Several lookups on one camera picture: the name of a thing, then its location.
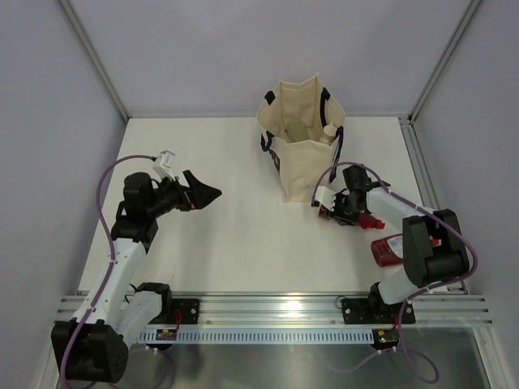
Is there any sage green bottle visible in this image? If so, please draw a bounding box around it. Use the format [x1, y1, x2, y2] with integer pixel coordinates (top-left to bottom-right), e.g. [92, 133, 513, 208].
[285, 118, 310, 143]

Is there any aluminium frame post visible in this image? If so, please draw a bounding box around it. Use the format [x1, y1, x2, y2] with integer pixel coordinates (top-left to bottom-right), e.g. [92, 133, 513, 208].
[408, 0, 485, 125]
[55, 0, 131, 124]

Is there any right aluminium frame post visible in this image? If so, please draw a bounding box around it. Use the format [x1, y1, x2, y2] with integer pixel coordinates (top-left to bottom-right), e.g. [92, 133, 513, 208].
[408, 0, 485, 125]

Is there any aluminium mounting rail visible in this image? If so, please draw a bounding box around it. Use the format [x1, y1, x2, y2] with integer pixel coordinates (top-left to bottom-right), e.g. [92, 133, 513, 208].
[52, 294, 494, 327]

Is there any left aluminium frame post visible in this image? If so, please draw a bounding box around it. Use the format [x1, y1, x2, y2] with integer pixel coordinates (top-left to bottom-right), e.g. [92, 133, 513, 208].
[55, 0, 131, 124]

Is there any red bottle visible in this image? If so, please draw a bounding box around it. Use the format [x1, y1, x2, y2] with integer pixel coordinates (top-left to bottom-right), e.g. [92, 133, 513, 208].
[318, 206, 385, 229]
[371, 234, 404, 267]

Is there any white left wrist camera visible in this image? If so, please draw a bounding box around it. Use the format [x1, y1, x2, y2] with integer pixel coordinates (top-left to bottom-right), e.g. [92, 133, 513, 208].
[152, 150, 176, 180]

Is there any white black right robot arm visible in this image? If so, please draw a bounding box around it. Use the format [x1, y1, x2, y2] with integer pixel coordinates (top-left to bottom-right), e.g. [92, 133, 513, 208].
[329, 165, 470, 325]

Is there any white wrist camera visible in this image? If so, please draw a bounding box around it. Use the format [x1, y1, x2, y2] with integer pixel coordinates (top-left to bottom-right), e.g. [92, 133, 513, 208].
[152, 150, 176, 180]
[311, 186, 336, 212]

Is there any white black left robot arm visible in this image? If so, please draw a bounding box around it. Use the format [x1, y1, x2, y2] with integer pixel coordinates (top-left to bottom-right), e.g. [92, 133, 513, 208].
[51, 170, 222, 383]

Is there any beige canvas tote bag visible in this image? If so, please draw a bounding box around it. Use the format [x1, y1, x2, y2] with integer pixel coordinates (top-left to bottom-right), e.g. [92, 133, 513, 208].
[256, 75, 346, 203]

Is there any beige flip-cap bottle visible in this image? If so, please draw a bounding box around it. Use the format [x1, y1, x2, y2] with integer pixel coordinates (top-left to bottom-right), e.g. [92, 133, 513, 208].
[320, 122, 337, 145]

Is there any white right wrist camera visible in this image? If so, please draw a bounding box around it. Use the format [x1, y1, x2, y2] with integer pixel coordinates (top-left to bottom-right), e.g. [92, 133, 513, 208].
[311, 186, 336, 212]

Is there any white slotted cable duct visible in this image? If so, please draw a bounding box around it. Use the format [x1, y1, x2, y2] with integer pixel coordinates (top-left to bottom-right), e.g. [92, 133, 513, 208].
[135, 328, 375, 344]

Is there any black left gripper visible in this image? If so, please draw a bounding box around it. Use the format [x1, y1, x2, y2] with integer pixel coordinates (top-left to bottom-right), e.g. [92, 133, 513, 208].
[147, 170, 221, 218]

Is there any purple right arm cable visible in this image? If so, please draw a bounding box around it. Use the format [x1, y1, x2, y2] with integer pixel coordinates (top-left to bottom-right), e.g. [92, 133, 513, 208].
[311, 161, 479, 383]

